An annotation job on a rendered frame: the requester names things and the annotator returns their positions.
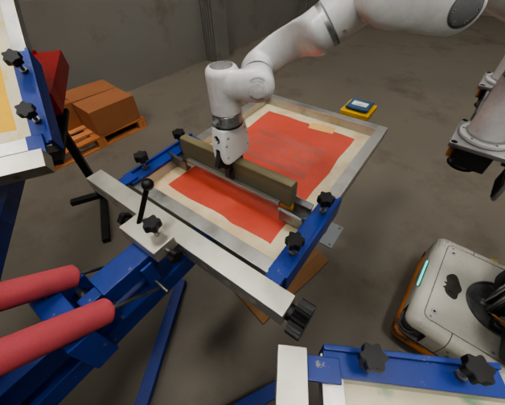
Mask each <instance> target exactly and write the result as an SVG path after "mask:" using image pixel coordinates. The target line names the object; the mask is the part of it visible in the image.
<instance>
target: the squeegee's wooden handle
mask: <svg viewBox="0 0 505 405"><path fill-rule="evenodd" d="M179 140H180V143H181V146H182V149H183V154H184V157H185V158H192V159H194V160H196V161H198V162H201V163H203V164H204V165H206V166H209V167H211V168H213V169H215V170H218V171H219V172H221V173H223V174H225V172H224V168H222V169H217V168H215V163H216V158H215V155H214V150H213V145H210V144H208V143H206V142H204V141H201V140H199V139H197V138H194V137H191V136H189V135H187V134H184V135H182V136H181V137H180V138H179ZM232 168H233V169H234V175H235V179H236V180H238V181H240V182H243V183H245V184H247V185H249V186H251V187H253V188H255V189H257V190H260V191H262V192H264V193H266V194H268V195H270V196H272V197H274V198H277V199H279V200H281V203H282V204H284V205H286V206H288V207H291V206H292V205H293V203H294V202H295V201H296V194H297V188H298V182H297V181H295V180H293V179H292V178H288V177H286V176H284V175H282V174H279V173H277V172H274V171H272V170H269V169H267V168H265V167H263V166H259V165H258V164H256V163H253V162H251V161H248V160H246V159H244V158H242V157H239V158H238V159H236V160H235V161H234V162H233V163H232Z"/></svg>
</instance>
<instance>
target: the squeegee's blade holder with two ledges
mask: <svg viewBox="0 0 505 405"><path fill-rule="evenodd" d="M187 161H188V162H190V163H191V164H193V165H195V166H198V167H199V168H201V169H203V170H206V171H207V172H209V173H211V174H214V175H215V176H217V177H219V178H222V179H224V180H226V181H228V182H230V183H232V184H234V185H236V186H238V187H240V188H242V189H244V190H246V191H248V192H250V193H253V194H255V195H257V196H259V197H261V198H263V199H265V200H267V201H269V202H271V203H273V204H275V205H277V206H278V205H279V204H280V203H281V200H279V199H277V198H274V197H272V196H270V195H268V194H266V193H264V192H262V191H260V190H257V189H255V188H253V187H251V186H249V185H247V184H245V183H243V182H240V181H238V180H236V179H234V180H232V179H230V178H227V177H226V176H225V174H223V173H221V172H219V171H218V170H215V169H213V168H211V167H209V166H206V165H204V164H203V163H201V162H198V161H196V160H194V159H192V158H188V159H187Z"/></svg>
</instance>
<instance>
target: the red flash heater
mask: <svg viewBox="0 0 505 405"><path fill-rule="evenodd" d="M32 53H33V55H34V56H35V58H36V59H37V60H38V61H39V62H40V63H41V65H42V68H43V74H44V76H45V80H46V83H47V88H48V91H49V94H50V97H51V102H52V106H53V109H54V112H55V115H56V116H57V115H61V114H63V113H64V102H65V96H66V90H67V84H68V73H69V65H68V62H67V60H66V59H65V57H64V54H63V52H62V51H61V50H57V51H46V52H40V53H37V52H36V50H32Z"/></svg>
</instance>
